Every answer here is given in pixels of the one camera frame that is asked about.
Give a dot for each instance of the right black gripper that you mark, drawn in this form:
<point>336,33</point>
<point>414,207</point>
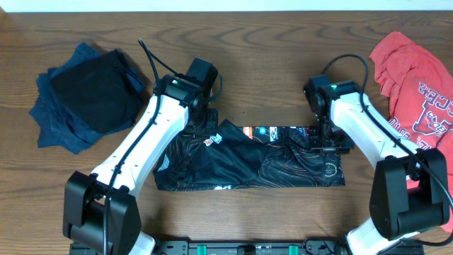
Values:
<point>316,145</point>

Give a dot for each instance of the black orange-patterned jersey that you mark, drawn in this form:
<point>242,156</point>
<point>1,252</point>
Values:
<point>247,157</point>

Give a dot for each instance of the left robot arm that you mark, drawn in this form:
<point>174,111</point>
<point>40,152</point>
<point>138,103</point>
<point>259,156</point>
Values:
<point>100,209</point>

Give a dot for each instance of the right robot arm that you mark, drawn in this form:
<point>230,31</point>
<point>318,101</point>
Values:
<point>410,188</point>

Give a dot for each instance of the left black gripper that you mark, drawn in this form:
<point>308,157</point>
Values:
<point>213,129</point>

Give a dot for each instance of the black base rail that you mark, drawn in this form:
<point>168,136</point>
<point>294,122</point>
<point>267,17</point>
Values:
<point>310,246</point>

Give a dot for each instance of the red soccer t-shirt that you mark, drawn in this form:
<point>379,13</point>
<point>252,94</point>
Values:
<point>419,89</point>

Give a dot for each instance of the folded black garment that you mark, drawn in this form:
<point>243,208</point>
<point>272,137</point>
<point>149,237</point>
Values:
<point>104,92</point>

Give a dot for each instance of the folded navy blue garment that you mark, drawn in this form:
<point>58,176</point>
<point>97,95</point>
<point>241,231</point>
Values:
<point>58,125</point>

